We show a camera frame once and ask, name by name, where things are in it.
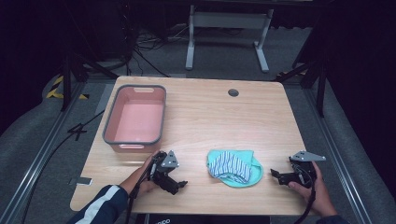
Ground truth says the person's right hand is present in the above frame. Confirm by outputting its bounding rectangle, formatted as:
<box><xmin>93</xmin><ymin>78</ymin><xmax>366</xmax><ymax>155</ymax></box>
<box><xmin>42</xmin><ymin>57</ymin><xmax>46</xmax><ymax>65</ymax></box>
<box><xmin>288</xmin><ymin>161</ymin><xmax>339</xmax><ymax>218</ymax></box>

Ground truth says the pink basin with grey rim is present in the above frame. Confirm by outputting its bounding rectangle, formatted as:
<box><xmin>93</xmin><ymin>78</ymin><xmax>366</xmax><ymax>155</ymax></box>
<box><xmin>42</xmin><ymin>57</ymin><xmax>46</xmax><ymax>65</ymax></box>
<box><xmin>102</xmin><ymin>84</ymin><xmax>167</xmax><ymax>154</ymax></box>

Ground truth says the person's left hand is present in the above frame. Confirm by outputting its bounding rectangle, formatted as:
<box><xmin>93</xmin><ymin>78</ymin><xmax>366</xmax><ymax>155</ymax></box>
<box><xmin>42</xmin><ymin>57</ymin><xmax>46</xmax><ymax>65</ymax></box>
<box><xmin>119</xmin><ymin>150</ymin><xmax>164</xmax><ymax>199</ymax></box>

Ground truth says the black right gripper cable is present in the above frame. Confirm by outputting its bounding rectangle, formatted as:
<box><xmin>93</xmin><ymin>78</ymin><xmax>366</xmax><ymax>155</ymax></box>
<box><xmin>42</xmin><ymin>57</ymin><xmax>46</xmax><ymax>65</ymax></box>
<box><xmin>293</xmin><ymin>170</ymin><xmax>318</xmax><ymax>224</ymax></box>

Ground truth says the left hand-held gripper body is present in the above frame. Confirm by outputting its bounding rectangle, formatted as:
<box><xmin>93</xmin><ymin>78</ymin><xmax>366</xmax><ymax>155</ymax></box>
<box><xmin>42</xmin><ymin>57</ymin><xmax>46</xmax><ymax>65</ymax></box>
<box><xmin>150</xmin><ymin>150</ymin><xmax>183</xmax><ymax>194</ymax></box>

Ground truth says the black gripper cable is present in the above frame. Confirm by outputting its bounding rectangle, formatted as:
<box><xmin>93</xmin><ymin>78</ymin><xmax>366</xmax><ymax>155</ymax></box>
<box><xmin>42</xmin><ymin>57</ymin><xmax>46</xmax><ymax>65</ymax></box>
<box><xmin>124</xmin><ymin>159</ymin><xmax>159</xmax><ymax>224</ymax></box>
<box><xmin>293</xmin><ymin>170</ymin><xmax>318</xmax><ymax>224</ymax></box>

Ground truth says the black metal stand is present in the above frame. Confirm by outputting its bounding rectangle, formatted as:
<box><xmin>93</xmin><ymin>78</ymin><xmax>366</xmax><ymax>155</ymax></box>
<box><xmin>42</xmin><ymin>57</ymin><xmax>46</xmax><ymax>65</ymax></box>
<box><xmin>273</xmin><ymin>57</ymin><xmax>329</xmax><ymax>119</ymax></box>
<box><xmin>60</xmin><ymin>51</ymin><xmax>120</xmax><ymax>112</ymax></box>

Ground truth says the white metal desk frame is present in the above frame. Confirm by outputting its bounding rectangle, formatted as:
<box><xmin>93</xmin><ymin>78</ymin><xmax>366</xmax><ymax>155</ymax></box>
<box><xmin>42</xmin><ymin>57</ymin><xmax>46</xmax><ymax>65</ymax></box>
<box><xmin>185</xmin><ymin>4</ymin><xmax>276</xmax><ymax>74</ymax></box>

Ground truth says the grey tape piece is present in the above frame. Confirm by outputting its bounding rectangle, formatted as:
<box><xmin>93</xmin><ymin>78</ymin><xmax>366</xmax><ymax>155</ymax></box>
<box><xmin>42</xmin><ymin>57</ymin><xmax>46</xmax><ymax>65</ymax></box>
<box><xmin>68</xmin><ymin>175</ymin><xmax>93</xmax><ymax>187</ymax></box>

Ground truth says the black device with white print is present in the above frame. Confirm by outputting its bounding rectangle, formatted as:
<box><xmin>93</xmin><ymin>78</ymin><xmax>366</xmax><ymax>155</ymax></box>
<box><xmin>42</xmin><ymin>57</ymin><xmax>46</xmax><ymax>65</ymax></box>
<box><xmin>134</xmin><ymin>213</ymin><xmax>273</xmax><ymax>224</ymax></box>

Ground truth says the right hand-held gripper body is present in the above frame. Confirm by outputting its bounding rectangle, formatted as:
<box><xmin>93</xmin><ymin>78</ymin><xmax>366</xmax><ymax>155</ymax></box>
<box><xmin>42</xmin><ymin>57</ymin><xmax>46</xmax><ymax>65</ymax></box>
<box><xmin>281</xmin><ymin>150</ymin><xmax>327</xmax><ymax>189</ymax></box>

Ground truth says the yellow black hazard tape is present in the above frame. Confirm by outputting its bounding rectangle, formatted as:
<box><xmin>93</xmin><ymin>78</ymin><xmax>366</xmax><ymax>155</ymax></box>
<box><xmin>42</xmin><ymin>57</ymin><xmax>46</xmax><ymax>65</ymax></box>
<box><xmin>45</xmin><ymin>75</ymin><xmax>91</xmax><ymax>101</ymax></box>

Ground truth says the bundle of floor cables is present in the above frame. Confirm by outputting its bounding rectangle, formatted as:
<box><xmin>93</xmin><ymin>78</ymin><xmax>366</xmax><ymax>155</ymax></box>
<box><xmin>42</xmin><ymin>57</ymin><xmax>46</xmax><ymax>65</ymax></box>
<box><xmin>122</xmin><ymin>21</ymin><xmax>191</xmax><ymax>78</ymax></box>

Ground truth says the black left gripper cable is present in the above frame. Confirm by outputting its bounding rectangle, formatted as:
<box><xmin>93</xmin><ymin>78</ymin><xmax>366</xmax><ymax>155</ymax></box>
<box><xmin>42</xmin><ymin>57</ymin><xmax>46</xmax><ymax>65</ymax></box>
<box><xmin>124</xmin><ymin>159</ymin><xmax>159</xmax><ymax>224</ymax></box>

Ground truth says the black floor cable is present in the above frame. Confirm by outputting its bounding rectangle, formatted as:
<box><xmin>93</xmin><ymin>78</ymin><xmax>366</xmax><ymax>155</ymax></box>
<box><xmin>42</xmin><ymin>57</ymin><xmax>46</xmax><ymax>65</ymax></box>
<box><xmin>18</xmin><ymin>109</ymin><xmax>106</xmax><ymax>224</ymax></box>

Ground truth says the aluminium floor rail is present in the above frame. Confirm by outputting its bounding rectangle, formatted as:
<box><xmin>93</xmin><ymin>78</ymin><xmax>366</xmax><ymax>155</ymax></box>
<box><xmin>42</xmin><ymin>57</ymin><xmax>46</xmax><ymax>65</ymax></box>
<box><xmin>303</xmin><ymin>88</ymin><xmax>376</xmax><ymax>224</ymax></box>
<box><xmin>0</xmin><ymin>81</ymin><xmax>87</xmax><ymax>224</ymax></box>

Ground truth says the black tape mark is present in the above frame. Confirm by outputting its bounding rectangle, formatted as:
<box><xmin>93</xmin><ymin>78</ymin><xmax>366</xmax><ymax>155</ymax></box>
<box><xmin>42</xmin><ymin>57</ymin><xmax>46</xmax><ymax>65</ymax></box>
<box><xmin>67</xmin><ymin>122</ymin><xmax>89</xmax><ymax>142</ymax></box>

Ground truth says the teal and striped cloth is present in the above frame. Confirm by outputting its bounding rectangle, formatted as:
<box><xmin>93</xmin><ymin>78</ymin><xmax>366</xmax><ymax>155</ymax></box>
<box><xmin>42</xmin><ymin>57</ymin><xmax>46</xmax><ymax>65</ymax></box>
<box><xmin>205</xmin><ymin>148</ymin><xmax>264</xmax><ymax>189</ymax></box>

